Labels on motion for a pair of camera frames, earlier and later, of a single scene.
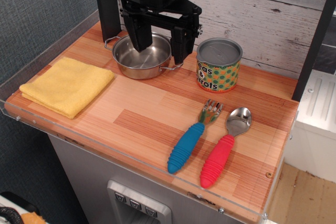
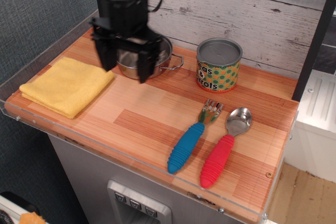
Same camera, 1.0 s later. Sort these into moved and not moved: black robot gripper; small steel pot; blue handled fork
Moved: black robot gripper
Not moved: blue handled fork; small steel pot
